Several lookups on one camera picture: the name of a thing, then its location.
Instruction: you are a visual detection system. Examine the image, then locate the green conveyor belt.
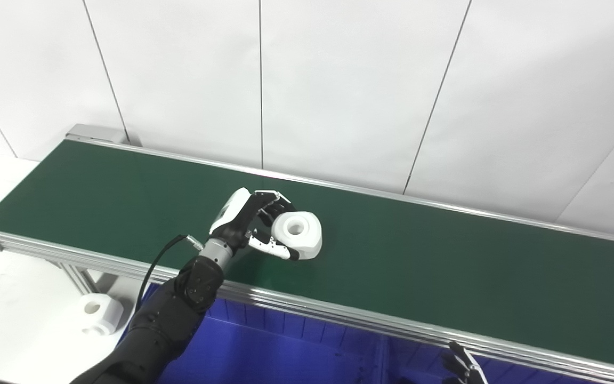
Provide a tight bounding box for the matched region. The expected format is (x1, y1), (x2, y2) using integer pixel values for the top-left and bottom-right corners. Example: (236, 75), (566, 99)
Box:
(0, 136), (614, 384)

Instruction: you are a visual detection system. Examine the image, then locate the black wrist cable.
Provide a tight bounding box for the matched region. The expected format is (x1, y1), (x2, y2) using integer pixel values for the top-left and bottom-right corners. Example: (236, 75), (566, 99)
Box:
(135, 234), (204, 315)

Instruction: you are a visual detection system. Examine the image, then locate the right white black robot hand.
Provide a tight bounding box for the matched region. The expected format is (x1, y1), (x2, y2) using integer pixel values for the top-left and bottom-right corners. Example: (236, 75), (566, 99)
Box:
(442, 341), (489, 384)

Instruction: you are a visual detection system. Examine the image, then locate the white plastic hexagonal part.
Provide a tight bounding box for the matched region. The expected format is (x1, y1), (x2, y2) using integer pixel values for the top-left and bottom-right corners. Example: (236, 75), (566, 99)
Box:
(271, 211), (322, 260)
(79, 293), (124, 337)

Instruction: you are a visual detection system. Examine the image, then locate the blue plastic bin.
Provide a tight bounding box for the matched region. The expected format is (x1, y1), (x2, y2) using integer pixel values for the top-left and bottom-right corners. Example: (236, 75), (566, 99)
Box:
(120, 283), (389, 384)
(382, 339), (606, 384)

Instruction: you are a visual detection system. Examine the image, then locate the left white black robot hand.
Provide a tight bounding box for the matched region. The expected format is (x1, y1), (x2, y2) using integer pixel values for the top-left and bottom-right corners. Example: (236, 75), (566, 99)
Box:
(208, 187), (300, 262)

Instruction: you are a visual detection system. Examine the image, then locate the aluminium conveyor support leg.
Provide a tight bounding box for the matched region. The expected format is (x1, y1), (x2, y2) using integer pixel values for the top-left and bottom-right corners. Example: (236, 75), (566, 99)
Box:
(46, 260), (106, 297)

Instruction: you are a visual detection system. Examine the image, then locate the grey conveyor end housing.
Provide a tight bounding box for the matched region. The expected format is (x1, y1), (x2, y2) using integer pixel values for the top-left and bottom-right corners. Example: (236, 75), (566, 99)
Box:
(66, 124), (130, 146)

